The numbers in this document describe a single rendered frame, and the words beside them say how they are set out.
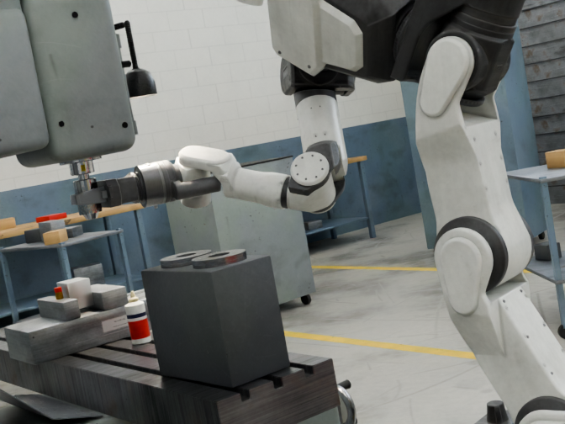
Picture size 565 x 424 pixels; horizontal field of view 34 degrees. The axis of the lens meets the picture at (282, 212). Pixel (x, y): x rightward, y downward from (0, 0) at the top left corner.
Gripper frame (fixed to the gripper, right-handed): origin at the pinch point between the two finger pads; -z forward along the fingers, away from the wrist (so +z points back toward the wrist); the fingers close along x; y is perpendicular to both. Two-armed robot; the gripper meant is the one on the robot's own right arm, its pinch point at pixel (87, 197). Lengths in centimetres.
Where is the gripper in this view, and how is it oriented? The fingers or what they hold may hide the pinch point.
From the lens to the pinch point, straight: 191.0
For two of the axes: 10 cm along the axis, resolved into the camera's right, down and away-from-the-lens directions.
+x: 3.8, 0.1, -9.2
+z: 9.0, -2.1, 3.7
